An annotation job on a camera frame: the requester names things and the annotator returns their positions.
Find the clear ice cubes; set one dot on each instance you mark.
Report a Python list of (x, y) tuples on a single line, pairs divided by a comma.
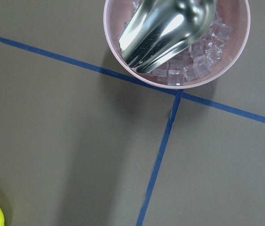
[(198, 59)]

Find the metal scoop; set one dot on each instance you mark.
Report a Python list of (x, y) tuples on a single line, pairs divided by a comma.
[(161, 29)]

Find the pink bowl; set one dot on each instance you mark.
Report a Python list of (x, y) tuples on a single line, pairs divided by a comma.
[(235, 13)]

